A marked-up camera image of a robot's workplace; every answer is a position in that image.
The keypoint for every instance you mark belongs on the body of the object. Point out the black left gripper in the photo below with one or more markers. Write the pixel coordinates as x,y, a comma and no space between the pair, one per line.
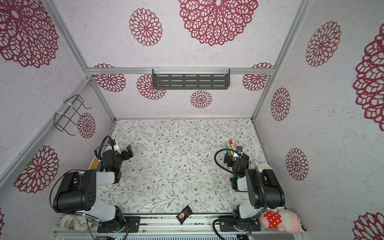
125,155

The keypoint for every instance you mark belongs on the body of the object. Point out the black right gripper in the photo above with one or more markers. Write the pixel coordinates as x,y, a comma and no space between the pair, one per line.
230,159

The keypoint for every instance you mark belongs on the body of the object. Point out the white red marker pen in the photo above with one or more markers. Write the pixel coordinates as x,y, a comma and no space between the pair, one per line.
232,145

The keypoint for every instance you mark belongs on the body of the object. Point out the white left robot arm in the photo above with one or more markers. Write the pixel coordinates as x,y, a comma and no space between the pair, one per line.
77,193

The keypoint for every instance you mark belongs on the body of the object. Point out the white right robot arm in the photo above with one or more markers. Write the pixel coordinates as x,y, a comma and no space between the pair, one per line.
263,188

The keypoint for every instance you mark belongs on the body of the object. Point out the white wooden tissue box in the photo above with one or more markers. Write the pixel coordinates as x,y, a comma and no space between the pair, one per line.
95,164

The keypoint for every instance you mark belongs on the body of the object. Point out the white ceramic mug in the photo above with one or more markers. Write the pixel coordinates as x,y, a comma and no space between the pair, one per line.
260,167

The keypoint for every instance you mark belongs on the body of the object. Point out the black snack packet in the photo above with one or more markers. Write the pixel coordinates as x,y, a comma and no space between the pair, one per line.
184,214

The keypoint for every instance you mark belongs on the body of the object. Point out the pink plush toy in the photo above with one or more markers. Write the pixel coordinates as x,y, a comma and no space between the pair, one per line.
283,220

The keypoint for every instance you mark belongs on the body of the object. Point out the crumpled white cloth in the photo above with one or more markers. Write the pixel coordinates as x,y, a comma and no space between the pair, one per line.
75,222

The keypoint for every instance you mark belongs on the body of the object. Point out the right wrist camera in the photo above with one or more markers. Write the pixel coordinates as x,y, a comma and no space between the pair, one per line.
238,152

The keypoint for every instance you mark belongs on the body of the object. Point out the black wire wall rack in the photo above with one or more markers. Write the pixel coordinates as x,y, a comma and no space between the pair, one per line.
65,117

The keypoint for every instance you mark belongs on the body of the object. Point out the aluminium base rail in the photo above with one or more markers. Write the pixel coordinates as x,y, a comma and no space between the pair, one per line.
155,224

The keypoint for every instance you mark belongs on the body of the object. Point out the dark metal wall shelf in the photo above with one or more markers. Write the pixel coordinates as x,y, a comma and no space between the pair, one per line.
191,80

